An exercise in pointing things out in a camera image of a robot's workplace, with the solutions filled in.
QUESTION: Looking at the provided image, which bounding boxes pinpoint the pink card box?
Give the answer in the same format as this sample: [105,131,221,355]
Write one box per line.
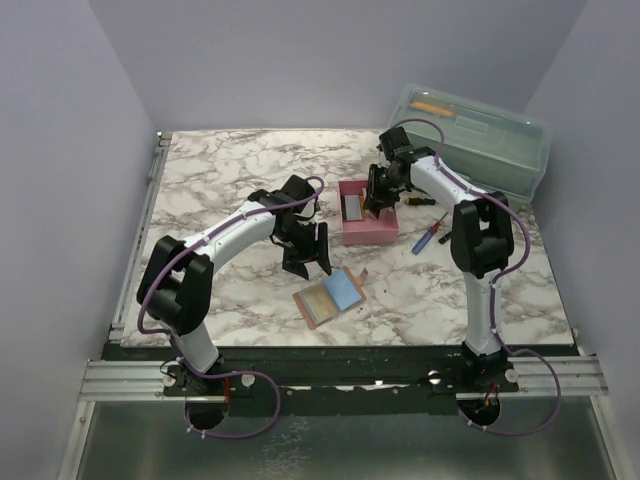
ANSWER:
[337,179,399,246]

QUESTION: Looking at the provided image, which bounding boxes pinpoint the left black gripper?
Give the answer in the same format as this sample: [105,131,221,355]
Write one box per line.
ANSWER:
[276,221,332,280]

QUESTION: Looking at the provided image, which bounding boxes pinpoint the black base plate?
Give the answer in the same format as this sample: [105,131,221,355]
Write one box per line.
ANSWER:
[99,344,581,423]

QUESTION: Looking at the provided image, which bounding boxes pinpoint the green plastic toolbox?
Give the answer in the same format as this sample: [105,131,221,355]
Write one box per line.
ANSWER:
[389,84,552,209]

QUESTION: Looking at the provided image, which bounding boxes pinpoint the silver credit cards stack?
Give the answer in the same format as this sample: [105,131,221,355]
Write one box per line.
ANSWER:
[341,195,365,222]

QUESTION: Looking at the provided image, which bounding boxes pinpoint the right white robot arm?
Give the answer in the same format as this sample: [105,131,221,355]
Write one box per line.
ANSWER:
[364,127,514,392]

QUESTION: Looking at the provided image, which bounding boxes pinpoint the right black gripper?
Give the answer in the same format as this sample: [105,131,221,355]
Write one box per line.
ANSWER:
[364,164,407,212]

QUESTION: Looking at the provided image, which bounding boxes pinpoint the red blue screwdriver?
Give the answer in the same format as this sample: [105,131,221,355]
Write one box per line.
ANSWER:
[411,213,448,255]

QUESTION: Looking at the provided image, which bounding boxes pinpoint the tan leather card holder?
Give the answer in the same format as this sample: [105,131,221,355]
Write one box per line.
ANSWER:
[293,267,368,330]

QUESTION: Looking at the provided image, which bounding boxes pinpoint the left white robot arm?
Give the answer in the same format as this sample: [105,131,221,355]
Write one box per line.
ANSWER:
[136,175,332,395]

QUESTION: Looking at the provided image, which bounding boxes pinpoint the yellow black screwdriver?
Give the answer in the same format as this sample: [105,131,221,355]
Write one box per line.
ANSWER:
[405,197,436,206]

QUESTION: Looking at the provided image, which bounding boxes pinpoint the orange tool inside toolbox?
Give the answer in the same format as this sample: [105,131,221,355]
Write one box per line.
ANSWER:
[409,101,455,117]

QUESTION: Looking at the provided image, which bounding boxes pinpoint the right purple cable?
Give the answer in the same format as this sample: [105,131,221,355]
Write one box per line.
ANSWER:
[392,118,564,436]

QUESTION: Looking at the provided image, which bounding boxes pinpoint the aluminium mounting rail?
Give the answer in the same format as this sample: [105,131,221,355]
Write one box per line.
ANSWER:
[80,356,609,403]

